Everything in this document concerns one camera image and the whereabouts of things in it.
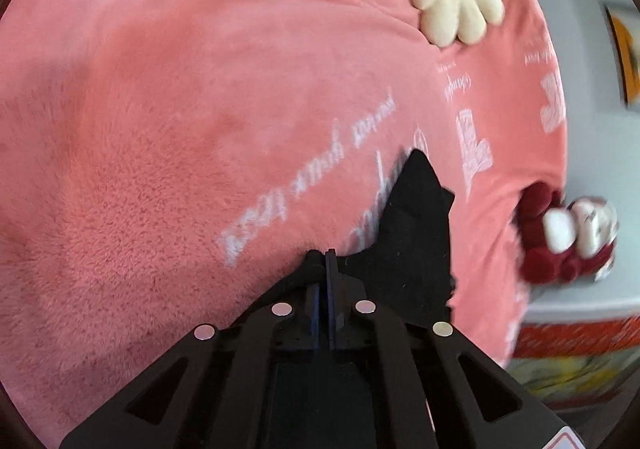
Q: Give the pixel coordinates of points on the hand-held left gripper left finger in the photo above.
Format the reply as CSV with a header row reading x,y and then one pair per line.
x,y
314,314

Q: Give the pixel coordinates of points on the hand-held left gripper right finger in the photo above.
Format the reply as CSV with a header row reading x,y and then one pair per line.
x,y
332,309

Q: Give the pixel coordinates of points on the black knit garment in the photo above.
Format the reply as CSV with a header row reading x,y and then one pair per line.
x,y
412,239

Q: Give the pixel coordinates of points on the pink printed fleece blanket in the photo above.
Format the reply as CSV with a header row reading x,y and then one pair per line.
x,y
200,129

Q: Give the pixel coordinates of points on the red and white plush toy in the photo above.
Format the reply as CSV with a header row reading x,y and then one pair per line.
x,y
545,254

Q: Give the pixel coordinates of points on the red brick-pattern panel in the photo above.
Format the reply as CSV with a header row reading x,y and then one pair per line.
x,y
575,336

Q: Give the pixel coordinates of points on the framed wall picture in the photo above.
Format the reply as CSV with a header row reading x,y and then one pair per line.
x,y
625,54

